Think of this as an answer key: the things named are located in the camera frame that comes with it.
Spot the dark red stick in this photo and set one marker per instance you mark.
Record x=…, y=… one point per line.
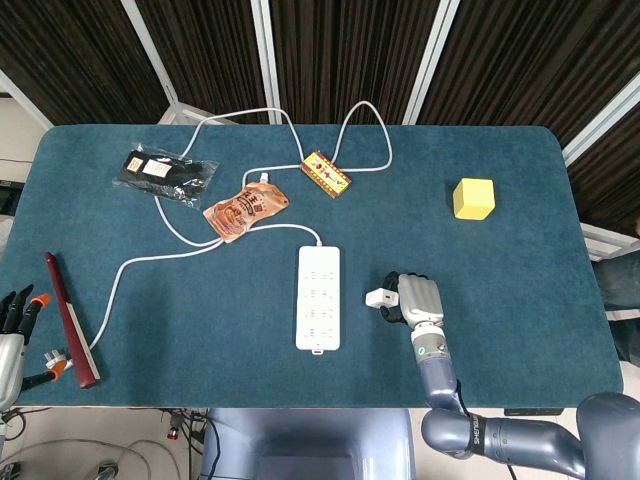
x=75, y=340

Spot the teal velvet tablecloth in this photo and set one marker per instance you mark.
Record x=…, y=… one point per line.
x=200, y=350

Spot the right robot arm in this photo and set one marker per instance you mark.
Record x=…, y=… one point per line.
x=440, y=375

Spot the white partition foot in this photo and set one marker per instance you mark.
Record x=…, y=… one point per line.
x=607, y=242

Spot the red floor button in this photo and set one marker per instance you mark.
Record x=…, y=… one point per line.
x=173, y=432

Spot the red yellow small box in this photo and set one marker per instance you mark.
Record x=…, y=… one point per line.
x=325, y=175

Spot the white partition post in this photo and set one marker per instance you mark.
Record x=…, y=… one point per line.
x=150, y=50
x=25, y=100
x=265, y=50
x=430, y=60
x=600, y=125

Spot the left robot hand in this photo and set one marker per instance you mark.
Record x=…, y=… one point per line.
x=10, y=360

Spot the white power adapter plug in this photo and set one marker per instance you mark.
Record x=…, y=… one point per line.
x=380, y=297

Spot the dark ribbed partition panel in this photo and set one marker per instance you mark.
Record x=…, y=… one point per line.
x=615, y=185
x=350, y=50
x=525, y=60
x=210, y=50
x=75, y=50

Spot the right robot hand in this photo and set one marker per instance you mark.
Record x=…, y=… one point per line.
x=420, y=300

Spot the orange snack pouch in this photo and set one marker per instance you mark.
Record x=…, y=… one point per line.
x=245, y=210

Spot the yellow foam cube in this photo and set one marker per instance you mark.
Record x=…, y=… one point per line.
x=472, y=200

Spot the black item in clear bag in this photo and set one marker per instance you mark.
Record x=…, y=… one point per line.
x=160, y=175

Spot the white power strip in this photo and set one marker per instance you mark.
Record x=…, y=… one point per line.
x=320, y=280

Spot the black equipment box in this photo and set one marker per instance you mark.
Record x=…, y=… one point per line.
x=10, y=197

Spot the blue grey robot torso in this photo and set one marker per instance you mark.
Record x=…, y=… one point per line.
x=300, y=440

